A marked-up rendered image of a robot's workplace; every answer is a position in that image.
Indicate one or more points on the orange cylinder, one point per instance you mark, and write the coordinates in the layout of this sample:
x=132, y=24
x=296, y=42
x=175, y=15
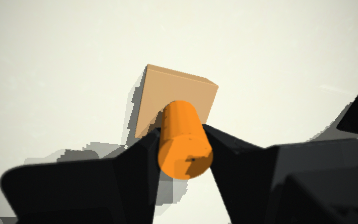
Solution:
x=182, y=138

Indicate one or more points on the tan block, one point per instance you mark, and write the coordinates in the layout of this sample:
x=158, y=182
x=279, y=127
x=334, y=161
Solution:
x=163, y=86

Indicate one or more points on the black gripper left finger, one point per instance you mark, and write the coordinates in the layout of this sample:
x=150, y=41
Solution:
x=127, y=184

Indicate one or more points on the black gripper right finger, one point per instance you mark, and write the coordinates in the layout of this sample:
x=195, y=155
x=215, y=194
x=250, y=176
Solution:
x=250, y=178

